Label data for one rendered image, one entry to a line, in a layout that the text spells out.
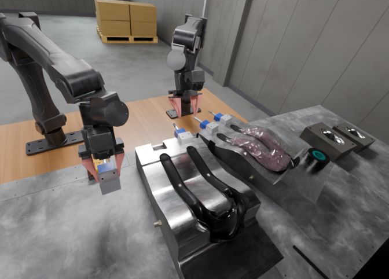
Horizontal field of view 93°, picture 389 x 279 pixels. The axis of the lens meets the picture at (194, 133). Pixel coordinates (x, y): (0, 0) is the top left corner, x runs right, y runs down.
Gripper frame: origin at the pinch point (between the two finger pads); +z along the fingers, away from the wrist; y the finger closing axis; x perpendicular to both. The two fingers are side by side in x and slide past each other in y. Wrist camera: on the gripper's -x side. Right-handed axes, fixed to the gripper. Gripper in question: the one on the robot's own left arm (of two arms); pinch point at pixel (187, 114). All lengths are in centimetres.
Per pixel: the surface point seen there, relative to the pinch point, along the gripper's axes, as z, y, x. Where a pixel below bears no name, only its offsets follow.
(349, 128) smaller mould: 24, 97, -11
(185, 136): 8.7, -0.4, 3.1
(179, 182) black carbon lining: 19.8, -9.8, -8.6
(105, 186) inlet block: 13.1, -30.7, -9.3
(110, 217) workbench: 26.1, -31.6, -3.8
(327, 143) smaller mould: 24, 67, -14
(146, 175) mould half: 16.2, -18.8, -3.8
